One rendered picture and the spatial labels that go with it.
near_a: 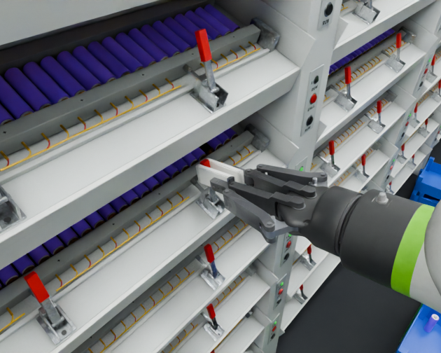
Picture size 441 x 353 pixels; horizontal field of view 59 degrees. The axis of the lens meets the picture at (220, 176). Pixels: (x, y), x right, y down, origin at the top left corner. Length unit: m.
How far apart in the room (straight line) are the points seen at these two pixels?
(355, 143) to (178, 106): 0.74
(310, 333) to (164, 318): 0.90
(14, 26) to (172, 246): 0.36
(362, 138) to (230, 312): 0.60
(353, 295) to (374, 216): 1.27
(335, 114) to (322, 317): 0.90
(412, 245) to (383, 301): 1.30
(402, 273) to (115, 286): 0.34
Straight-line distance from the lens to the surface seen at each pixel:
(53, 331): 0.50
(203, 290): 0.74
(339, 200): 0.43
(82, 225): 0.55
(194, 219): 0.59
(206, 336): 0.91
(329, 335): 1.55
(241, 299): 0.95
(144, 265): 0.55
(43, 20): 0.33
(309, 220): 0.45
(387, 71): 1.11
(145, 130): 0.45
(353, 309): 1.63
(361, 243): 0.41
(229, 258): 0.78
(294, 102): 0.65
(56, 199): 0.39
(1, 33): 0.32
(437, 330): 1.28
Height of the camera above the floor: 1.32
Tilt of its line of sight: 40 degrees down
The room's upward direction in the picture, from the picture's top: straight up
